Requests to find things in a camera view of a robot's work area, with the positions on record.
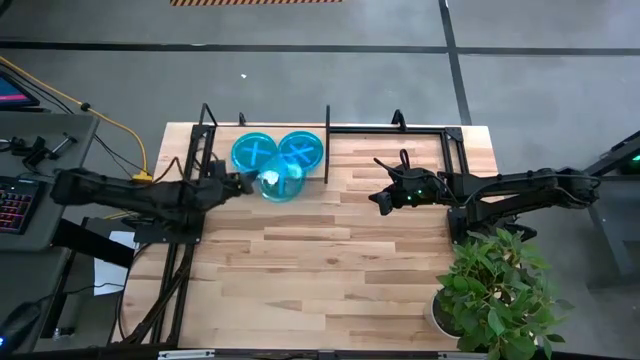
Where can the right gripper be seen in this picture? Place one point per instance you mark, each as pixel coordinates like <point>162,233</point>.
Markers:
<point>415,190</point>

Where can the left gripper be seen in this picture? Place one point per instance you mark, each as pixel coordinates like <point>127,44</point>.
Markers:
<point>220,189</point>

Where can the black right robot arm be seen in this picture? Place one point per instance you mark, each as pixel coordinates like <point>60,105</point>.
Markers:
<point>525,185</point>

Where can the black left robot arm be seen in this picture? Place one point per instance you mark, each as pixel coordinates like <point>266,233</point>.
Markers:
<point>125,192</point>

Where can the large potted green plant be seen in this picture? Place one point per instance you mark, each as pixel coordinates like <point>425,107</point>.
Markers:
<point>495,295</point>

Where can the black flat panel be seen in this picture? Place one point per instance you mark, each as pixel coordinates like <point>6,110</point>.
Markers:
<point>90,242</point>

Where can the white paper sheet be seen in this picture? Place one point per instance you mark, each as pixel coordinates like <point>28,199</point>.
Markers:
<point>107,280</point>

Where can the grey side desk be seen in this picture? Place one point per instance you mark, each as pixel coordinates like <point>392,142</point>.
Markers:
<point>55,150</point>

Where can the black clamp tool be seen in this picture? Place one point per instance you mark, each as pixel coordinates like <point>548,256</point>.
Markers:
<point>35,150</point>

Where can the backlit rainbow keyboard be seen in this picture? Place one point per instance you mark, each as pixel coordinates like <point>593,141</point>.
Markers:
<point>17,205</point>

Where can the pink-lit desk monitor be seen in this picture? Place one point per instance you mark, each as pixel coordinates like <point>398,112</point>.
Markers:
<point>12,92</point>

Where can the black computer mouse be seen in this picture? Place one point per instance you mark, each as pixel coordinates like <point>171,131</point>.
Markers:
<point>20,322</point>

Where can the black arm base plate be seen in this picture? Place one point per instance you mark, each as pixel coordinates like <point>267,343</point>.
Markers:
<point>165,235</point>
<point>460,220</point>

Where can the black aluminium table frame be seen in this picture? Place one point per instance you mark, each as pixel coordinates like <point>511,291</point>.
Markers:
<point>452,150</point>

